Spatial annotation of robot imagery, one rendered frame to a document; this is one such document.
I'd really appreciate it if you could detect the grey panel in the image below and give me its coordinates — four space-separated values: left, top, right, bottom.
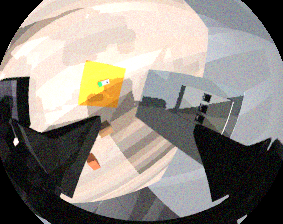
136 69 245 165

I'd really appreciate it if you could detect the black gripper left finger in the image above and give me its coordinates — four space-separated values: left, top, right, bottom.
11 115 101 198

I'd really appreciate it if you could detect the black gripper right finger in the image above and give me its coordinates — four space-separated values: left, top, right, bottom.
193 124 271 202

